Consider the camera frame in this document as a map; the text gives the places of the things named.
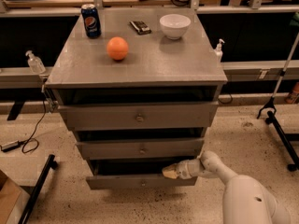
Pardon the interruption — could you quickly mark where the black stand leg left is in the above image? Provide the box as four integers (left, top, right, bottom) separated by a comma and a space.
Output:
18, 154, 58, 224

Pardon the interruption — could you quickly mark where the grey drawer cabinet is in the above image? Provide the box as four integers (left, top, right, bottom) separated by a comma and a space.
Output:
44, 7, 228, 182

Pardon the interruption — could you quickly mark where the grey top drawer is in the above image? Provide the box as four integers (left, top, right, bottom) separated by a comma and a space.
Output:
59, 102, 218, 131

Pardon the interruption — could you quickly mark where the dark snack bar packet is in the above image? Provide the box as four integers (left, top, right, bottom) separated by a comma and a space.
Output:
130, 21, 151, 35

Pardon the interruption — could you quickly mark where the clear sanitizer bottle left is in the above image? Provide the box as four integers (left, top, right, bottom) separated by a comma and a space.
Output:
25, 50, 46, 74

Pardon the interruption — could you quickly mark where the grey bottom drawer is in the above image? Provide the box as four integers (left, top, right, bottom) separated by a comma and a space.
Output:
86, 157, 197, 189

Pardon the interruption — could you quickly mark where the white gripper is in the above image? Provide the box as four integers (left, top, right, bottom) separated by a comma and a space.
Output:
162, 161, 192, 179

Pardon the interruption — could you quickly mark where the orange bottle at right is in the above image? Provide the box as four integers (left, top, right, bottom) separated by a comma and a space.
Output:
285, 82, 299, 104

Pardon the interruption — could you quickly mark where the grey middle drawer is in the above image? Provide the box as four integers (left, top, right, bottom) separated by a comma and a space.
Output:
76, 138, 204, 160

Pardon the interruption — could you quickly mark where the orange fruit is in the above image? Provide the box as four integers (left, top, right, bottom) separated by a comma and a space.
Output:
107, 36, 129, 61

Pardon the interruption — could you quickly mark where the white bowl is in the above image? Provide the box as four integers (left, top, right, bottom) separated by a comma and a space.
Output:
160, 14, 191, 40

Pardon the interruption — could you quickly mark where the black power adapter with cable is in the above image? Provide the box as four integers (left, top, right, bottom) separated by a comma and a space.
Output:
0, 102, 46, 154

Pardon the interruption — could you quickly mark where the white pump bottle right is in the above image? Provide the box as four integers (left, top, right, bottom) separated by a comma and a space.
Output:
214, 38, 224, 63

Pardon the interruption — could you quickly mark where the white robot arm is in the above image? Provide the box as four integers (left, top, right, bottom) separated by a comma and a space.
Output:
163, 151, 291, 224

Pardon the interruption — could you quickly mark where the blue Pepsi can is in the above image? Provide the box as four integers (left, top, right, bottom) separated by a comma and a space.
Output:
81, 4, 101, 38

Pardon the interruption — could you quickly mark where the black stand leg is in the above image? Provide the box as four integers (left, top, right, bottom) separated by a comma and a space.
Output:
265, 111, 299, 172
18, 154, 58, 224

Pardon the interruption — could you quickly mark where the white pole with black fork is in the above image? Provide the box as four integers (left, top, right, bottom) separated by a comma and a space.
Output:
257, 33, 299, 119

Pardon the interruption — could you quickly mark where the black stand leg right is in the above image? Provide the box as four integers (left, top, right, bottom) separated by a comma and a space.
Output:
265, 111, 299, 172

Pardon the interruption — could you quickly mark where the cardboard box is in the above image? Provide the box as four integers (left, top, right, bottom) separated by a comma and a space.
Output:
0, 171, 22, 224

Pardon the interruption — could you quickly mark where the grey drawer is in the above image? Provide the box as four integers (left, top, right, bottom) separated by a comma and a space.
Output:
76, 138, 204, 160
59, 102, 218, 131
86, 157, 197, 189

